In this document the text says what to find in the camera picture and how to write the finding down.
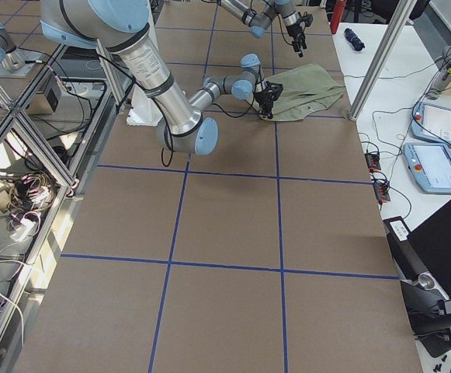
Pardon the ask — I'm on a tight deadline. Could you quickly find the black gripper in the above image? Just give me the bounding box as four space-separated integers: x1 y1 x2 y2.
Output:
285 12 313 58
253 82 283 120

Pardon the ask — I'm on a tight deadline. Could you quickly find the olive green long-sleeve shirt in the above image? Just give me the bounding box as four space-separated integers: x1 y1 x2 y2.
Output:
260 63 345 122

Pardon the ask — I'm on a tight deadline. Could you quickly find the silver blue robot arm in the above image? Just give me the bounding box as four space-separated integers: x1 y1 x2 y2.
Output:
40 1 283 155
216 0 314 58

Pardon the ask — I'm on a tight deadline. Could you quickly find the folded dark blue umbrella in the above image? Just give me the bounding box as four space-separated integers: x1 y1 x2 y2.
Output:
344 28 365 52

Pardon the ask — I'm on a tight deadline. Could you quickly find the upper orange black electronics box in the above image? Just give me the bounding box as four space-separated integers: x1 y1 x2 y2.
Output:
365 152 381 173

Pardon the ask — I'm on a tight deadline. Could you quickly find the orange black electronics box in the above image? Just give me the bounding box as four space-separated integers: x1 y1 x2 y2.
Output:
365 152 381 173
373 180 390 204

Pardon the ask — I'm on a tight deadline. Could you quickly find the lower orange black electronics box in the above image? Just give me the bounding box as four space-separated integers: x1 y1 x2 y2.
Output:
373 180 390 204

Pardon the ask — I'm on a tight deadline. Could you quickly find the upper blue teach pendant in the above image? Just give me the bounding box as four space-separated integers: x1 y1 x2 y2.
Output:
411 102 451 147

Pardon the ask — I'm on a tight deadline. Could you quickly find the blue teach pendant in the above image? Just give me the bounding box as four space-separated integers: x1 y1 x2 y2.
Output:
411 102 451 147
403 142 451 194

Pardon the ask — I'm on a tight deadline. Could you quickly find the lower blue teach pendant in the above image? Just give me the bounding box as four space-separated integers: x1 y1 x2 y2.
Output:
403 142 451 194

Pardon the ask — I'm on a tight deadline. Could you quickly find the black box with label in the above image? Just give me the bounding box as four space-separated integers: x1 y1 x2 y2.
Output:
383 216 427 280

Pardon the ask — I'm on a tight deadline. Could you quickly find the white power adapter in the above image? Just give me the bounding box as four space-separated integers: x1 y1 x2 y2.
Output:
9 217 40 242

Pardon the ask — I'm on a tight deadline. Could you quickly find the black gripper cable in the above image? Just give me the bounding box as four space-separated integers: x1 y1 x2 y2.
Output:
248 0 300 51
161 65 272 167

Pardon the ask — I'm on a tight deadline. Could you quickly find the aluminium frame post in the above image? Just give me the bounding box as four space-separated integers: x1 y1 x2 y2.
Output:
349 0 417 121

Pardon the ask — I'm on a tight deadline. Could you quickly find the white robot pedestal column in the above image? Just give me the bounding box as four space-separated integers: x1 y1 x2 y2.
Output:
127 80 163 127

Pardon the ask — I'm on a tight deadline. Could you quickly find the aluminium side frame rack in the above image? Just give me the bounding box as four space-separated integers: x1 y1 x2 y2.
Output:
0 11 133 373

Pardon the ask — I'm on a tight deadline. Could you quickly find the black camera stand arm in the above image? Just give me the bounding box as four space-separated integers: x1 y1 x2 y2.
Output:
401 281 451 357

